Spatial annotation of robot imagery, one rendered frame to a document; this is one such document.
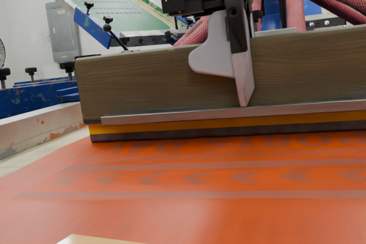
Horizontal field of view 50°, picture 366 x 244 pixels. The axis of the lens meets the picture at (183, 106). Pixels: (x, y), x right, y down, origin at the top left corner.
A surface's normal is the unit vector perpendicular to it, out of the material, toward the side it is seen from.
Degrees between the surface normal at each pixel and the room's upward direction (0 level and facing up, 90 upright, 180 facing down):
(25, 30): 90
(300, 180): 0
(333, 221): 0
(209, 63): 83
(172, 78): 92
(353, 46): 92
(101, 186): 0
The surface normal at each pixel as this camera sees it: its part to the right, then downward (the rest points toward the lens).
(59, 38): -0.27, 0.15
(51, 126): 0.96, -0.07
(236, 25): -0.23, 0.37
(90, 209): -0.11, -0.99
